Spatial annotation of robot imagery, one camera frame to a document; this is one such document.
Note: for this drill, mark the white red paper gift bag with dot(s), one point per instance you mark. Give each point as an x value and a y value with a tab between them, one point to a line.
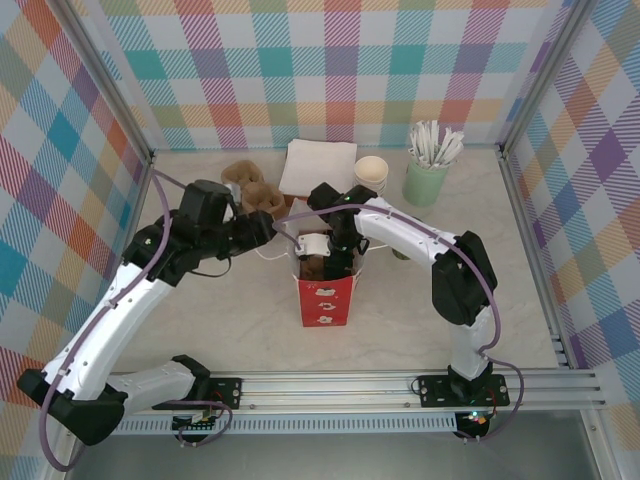
325	305

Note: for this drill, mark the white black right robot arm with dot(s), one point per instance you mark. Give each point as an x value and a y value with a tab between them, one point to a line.
465	280

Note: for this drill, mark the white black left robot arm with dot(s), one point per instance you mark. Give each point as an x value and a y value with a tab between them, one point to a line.
110	320

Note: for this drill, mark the white napkin stack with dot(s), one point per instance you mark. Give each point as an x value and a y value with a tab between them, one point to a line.
315	160

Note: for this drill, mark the mint green holder cup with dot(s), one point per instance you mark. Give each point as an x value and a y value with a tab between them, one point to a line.
425	187

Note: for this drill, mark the white paper wrapped straw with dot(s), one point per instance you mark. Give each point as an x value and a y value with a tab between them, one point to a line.
418	145
424	142
415	156
452	146
456	154
444	145
433	137

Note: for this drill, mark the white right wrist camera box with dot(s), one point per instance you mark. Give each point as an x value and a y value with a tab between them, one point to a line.
315	245

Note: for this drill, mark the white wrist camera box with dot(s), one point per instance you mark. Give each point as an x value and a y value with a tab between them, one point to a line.
235	191
315	245

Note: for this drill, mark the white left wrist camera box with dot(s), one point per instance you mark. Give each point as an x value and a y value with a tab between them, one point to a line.
235	191

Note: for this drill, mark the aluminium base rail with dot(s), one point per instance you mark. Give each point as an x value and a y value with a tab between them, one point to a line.
325	392

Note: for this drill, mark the aluminium frame post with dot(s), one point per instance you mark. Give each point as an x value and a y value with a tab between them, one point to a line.
106	75
542	75

